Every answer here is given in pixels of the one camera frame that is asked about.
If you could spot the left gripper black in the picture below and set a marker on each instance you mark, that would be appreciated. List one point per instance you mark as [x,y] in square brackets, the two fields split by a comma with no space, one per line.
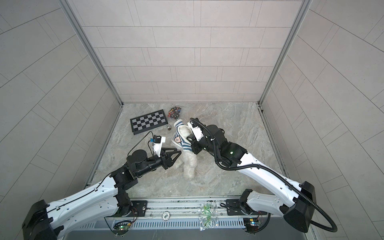
[165,159]

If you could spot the black white chessboard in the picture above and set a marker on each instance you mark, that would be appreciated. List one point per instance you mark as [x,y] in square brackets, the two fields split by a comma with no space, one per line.
[148,122]

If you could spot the blue white striped shirt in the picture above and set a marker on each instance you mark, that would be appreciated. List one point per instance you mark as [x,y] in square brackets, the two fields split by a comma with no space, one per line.
[180,138]

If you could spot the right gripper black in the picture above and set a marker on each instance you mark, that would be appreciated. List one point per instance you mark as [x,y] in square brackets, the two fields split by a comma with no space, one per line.
[196,144]

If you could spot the left green circuit board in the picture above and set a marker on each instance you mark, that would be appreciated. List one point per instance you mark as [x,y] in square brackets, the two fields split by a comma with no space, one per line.
[121,228]

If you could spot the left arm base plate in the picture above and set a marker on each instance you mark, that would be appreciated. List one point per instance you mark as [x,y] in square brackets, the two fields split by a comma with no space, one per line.
[137,209]

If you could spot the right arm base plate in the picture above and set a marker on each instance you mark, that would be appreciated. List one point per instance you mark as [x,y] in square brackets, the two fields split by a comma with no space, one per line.
[233,209]

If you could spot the right green circuit board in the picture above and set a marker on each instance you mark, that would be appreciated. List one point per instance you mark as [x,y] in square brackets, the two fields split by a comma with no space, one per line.
[251,225]

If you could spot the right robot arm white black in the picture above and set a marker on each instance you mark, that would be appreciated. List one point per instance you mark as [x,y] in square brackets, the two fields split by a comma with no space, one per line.
[293,201]

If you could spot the bag of colourful small pieces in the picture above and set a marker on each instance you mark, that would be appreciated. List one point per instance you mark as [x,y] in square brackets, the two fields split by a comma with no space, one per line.
[174,113]

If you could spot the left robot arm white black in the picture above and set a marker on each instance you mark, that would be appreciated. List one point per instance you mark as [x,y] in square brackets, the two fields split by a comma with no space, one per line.
[107,198]

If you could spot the aluminium front rail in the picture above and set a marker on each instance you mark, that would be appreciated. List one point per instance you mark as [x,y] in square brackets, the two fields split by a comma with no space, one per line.
[188,207]

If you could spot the clear bag green parts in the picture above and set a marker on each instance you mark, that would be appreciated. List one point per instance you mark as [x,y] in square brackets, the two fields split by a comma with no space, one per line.
[208,217]

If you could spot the green circuit board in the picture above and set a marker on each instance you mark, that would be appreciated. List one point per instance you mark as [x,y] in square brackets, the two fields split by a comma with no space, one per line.
[121,228]
[251,225]

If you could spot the white teddy bear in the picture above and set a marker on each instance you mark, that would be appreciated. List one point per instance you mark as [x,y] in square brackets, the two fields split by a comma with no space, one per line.
[190,163]

